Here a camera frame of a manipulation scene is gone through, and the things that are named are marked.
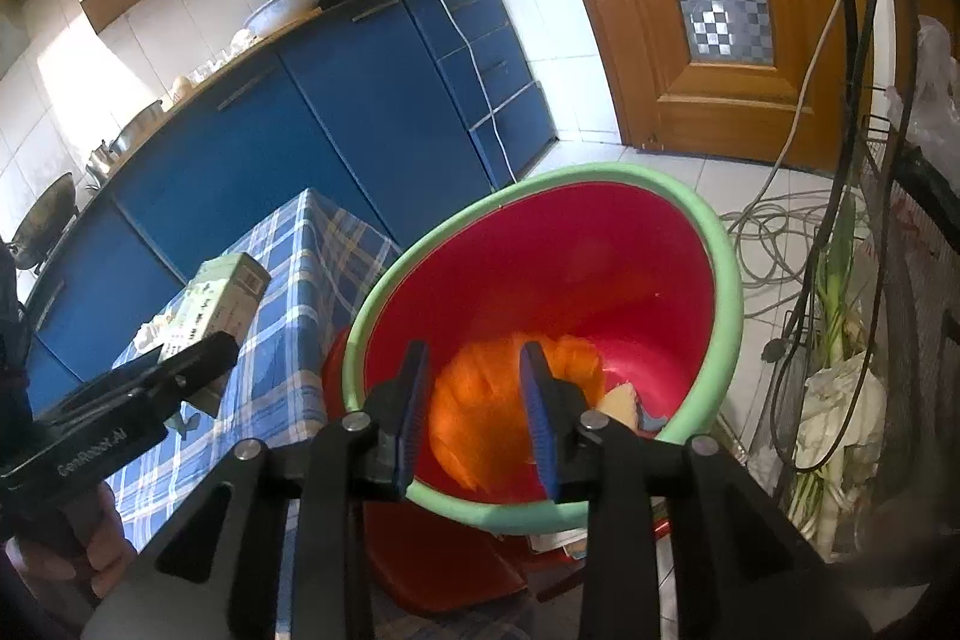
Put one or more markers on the steel kettle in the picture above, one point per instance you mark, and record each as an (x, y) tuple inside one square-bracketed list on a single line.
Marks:
[(97, 164)]

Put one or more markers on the blue plaid tablecloth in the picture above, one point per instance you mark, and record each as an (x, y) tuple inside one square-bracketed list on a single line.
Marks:
[(315, 280)]

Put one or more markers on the blue kitchen cabinet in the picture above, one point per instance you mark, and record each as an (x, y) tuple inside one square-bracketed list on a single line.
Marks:
[(247, 160)]

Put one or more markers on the dark metal wok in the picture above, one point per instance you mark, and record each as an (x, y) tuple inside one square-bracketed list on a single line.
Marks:
[(45, 220)]

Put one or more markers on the red plastic stool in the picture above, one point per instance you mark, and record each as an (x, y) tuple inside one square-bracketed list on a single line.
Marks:
[(442, 565)]

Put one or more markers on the pale green carton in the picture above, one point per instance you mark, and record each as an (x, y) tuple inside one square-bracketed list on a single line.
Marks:
[(217, 302)]

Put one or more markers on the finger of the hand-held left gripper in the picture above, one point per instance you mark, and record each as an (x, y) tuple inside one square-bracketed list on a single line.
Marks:
[(195, 362)]

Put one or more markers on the green onions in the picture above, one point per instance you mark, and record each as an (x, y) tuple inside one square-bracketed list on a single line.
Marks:
[(838, 280)]

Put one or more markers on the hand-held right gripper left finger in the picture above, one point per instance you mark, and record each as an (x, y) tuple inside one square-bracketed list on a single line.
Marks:
[(412, 415)]

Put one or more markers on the clear plastic bag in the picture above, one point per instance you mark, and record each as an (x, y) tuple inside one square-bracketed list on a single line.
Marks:
[(930, 85)]

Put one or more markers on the white crumpled plastic bag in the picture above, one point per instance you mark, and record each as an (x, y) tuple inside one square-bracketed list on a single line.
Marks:
[(840, 415)]

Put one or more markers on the white ceramic bowl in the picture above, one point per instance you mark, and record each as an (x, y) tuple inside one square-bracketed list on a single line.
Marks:
[(281, 10)]

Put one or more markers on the cream foam sponge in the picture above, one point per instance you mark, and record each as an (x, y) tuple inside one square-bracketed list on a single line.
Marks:
[(622, 401)]

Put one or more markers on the steel mixing bowl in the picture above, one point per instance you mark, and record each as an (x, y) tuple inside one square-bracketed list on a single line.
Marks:
[(139, 123)]

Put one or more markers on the white cloth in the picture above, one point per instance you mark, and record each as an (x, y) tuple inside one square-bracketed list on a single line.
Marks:
[(150, 332)]

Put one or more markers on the blue drawer cabinet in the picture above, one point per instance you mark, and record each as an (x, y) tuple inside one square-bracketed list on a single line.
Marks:
[(510, 108)]

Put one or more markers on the person's left hand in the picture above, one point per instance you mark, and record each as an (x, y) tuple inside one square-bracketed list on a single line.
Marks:
[(52, 554)]

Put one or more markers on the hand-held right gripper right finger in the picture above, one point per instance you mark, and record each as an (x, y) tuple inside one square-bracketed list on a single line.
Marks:
[(536, 415)]

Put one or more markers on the wooden door with glass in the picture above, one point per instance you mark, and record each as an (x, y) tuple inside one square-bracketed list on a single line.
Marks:
[(637, 10)]

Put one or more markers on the beige eggs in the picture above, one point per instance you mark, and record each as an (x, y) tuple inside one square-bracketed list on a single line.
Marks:
[(180, 84)]

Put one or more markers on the pale wrapped food bundle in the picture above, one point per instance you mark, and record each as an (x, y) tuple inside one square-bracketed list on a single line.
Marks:
[(244, 40)]

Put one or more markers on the orange mesh bag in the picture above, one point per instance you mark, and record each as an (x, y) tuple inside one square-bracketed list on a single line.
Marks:
[(480, 400)]

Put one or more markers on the red bucket with green rim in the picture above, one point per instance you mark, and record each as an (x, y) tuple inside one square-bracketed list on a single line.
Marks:
[(585, 250)]

